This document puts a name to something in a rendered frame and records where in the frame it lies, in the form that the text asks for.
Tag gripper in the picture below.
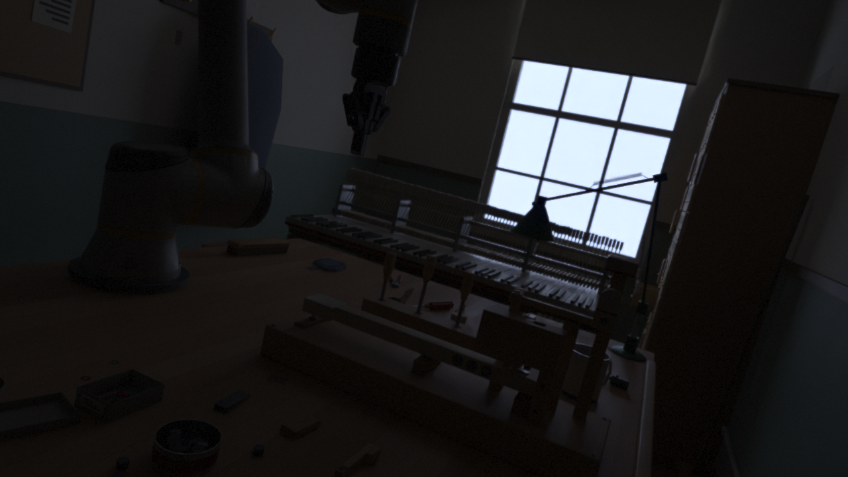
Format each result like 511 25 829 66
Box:
342 44 403 155

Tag brown wooden block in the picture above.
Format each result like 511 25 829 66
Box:
227 239 291 257

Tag wooden tool block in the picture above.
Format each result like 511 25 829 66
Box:
360 297 479 342

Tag long wooden key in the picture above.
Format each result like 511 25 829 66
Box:
303 294 541 396

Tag small dark flat block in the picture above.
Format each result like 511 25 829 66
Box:
213 390 251 413

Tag blue hanging cloth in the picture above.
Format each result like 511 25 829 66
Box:
247 19 285 170

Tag dark desk lamp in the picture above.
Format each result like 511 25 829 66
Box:
514 173 669 364

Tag window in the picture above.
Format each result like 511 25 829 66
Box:
486 59 688 260

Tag pale roller blind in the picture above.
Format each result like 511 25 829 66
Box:
513 0 723 86

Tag wooden action model base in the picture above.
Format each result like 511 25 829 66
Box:
260 322 611 476

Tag wooden action model upright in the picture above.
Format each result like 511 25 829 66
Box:
476 309 578 426

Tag small wooden piece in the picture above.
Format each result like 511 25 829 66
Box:
279 418 323 439

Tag cork notice board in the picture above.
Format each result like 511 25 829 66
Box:
0 0 95 91

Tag pale mug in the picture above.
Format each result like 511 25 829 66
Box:
567 344 614 399

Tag pale wooden stick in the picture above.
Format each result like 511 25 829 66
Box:
334 443 382 477

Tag grey parts tray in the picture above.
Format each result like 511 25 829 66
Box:
75 369 165 419

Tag round dark tin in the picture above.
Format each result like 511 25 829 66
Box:
152 419 223 474

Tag tall wooden cupboard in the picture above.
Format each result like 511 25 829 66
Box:
644 79 840 468

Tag grey shallow tray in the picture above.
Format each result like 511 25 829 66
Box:
0 393 78 439

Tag piano keyboard action frame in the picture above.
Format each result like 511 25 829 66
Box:
285 168 640 320

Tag wooden handled regulating tool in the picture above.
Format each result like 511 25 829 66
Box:
378 252 398 303
451 274 476 327
415 257 437 316

